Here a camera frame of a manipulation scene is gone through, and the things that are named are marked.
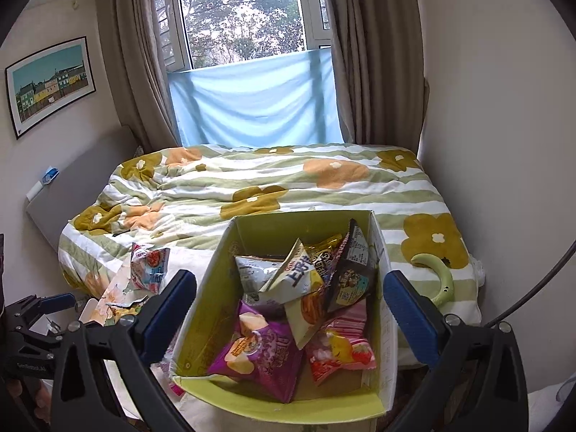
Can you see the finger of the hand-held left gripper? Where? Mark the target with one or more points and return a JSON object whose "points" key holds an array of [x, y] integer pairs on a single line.
{"points": [[49, 329], [56, 302]]}

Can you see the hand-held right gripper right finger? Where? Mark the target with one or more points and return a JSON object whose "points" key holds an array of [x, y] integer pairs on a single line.
{"points": [[411, 319]]}

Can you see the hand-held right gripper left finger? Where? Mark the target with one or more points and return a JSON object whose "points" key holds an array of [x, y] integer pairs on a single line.
{"points": [[168, 315]]}

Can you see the green cardboard box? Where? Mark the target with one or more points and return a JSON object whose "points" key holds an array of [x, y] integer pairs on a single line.
{"points": [[211, 306]]}

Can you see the red-blue snack bag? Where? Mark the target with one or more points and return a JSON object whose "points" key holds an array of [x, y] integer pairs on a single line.
{"points": [[150, 267]]}

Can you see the white floral tray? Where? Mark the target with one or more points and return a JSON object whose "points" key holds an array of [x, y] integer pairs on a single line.
{"points": [[112, 299]]}

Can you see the lilac pink snack packet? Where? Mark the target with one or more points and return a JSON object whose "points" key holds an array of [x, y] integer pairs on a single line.
{"points": [[176, 380]]}

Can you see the dark brown snack packet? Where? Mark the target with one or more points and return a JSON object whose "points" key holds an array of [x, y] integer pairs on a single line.
{"points": [[353, 274]]}

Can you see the pink striped snack packet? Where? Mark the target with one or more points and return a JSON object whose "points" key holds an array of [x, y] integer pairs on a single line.
{"points": [[342, 346]]}

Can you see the silver white snack packet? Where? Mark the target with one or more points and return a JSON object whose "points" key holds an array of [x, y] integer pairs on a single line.
{"points": [[254, 274]]}

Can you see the purple snack packet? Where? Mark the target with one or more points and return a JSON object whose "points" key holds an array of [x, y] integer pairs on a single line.
{"points": [[256, 355]]}

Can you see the orange cream snack packet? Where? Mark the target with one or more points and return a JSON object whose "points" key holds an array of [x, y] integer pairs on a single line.
{"points": [[308, 315]]}

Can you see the gold snack packet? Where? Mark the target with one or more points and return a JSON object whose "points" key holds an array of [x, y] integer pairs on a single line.
{"points": [[321, 252]]}

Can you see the white yellow snack packet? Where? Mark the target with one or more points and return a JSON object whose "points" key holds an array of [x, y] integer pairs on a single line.
{"points": [[292, 274]]}

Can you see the person's left hand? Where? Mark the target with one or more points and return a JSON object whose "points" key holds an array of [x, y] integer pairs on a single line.
{"points": [[38, 396]]}

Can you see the green curved neck device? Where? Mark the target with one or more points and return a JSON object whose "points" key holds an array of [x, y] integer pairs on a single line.
{"points": [[438, 274]]}

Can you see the white small box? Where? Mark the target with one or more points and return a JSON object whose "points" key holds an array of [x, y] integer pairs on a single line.
{"points": [[35, 191]]}

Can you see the grey bed headboard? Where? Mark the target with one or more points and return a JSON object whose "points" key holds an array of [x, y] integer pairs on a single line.
{"points": [[85, 180]]}

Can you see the blue white small object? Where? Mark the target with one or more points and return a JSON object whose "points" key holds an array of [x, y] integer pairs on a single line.
{"points": [[51, 175]]}

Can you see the white cloth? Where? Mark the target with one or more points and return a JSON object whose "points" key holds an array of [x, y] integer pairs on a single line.
{"points": [[553, 409]]}

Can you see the floral striped blanket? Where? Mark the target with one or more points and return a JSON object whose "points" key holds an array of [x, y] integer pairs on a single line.
{"points": [[270, 180]]}

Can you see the framed street picture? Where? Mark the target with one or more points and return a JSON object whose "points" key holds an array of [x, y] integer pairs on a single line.
{"points": [[49, 85]]}

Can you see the light blue cloth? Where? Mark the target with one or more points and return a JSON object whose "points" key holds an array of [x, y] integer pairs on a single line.
{"points": [[256, 99]]}

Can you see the brown curtain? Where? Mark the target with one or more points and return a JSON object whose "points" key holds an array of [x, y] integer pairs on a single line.
{"points": [[378, 63], [135, 54]]}

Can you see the window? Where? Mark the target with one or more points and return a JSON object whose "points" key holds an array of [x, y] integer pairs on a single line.
{"points": [[243, 13]]}

